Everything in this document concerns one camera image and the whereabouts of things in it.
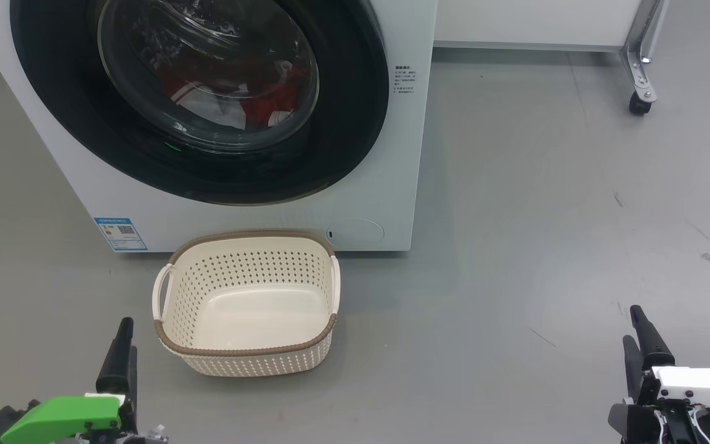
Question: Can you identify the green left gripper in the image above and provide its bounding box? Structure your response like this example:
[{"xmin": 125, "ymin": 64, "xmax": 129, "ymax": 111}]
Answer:
[{"xmin": 1, "ymin": 318, "xmax": 168, "ymax": 444}]

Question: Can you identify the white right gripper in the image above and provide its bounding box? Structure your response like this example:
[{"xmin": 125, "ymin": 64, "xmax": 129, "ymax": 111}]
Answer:
[{"xmin": 623, "ymin": 305, "xmax": 710, "ymax": 444}]

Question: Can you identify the black round glass washer door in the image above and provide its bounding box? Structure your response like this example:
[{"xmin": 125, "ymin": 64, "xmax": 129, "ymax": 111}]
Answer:
[{"xmin": 10, "ymin": 0, "xmax": 391, "ymax": 206}]

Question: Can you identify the cream perforated laundry basket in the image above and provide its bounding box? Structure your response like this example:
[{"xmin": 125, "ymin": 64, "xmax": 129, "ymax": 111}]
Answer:
[{"xmin": 152, "ymin": 230, "xmax": 341, "ymax": 378}]

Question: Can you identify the white front-load washing machine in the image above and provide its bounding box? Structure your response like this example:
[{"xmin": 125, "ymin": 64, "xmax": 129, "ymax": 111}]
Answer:
[{"xmin": 0, "ymin": 0, "xmax": 439, "ymax": 253}]

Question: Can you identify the blue energy label sticker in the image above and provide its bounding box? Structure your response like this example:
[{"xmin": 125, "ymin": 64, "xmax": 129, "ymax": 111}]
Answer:
[{"xmin": 94, "ymin": 216, "xmax": 148, "ymax": 252}]

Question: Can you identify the round white drain filter cover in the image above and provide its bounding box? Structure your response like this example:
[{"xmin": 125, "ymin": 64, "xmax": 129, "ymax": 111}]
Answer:
[{"xmin": 327, "ymin": 219, "xmax": 385, "ymax": 249}]

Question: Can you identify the silver metal rack leg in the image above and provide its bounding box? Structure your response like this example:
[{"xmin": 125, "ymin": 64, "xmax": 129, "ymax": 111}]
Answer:
[{"xmin": 619, "ymin": 0, "xmax": 667, "ymax": 102}]

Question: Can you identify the white cabinet panel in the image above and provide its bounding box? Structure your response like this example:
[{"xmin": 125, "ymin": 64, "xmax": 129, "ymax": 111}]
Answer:
[{"xmin": 434, "ymin": 0, "xmax": 645, "ymax": 50}]

